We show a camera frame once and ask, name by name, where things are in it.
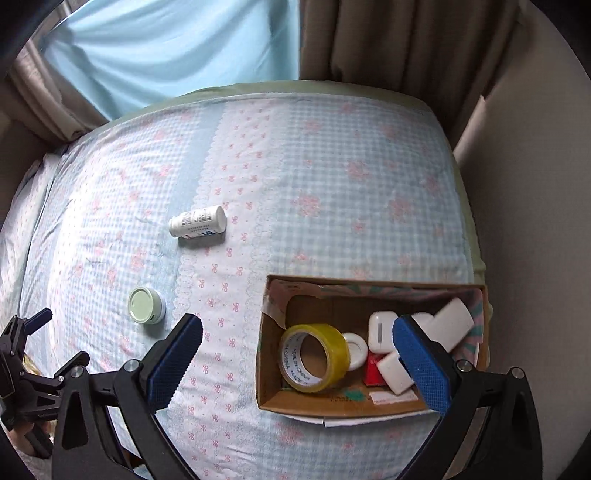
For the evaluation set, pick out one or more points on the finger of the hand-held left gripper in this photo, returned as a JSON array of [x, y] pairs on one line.
[[69, 364], [39, 318]]

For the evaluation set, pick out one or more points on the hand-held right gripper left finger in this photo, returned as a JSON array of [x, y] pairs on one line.
[[173, 369]]

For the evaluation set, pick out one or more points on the brown curtain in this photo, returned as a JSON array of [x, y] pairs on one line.
[[392, 46], [55, 97]]

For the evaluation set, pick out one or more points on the white charger block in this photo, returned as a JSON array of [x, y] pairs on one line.
[[455, 321]]

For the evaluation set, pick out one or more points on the small green-lid jar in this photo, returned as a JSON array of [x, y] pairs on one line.
[[145, 304]]

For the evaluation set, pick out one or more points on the small red box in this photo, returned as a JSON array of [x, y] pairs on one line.
[[375, 371]]

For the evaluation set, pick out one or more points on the white pillow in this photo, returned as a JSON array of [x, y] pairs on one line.
[[34, 184]]

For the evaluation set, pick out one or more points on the light blue cloth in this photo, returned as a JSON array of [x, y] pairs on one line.
[[184, 46]]

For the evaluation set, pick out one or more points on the white earbuds case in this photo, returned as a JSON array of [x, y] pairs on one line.
[[380, 332]]

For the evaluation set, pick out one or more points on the cardboard box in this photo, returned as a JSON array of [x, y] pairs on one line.
[[277, 401]]

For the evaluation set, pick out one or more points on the checked floral bedsheet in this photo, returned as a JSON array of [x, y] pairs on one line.
[[323, 184]]

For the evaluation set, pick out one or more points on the yellow tape roll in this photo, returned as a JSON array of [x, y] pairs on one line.
[[334, 364]]

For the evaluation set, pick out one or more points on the white plastic bottle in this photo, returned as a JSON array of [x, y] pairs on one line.
[[197, 222]]

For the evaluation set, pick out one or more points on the white round jar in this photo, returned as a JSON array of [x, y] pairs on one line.
[[356, 350]]

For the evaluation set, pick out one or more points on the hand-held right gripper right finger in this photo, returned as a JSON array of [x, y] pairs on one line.
[[422, 369]]

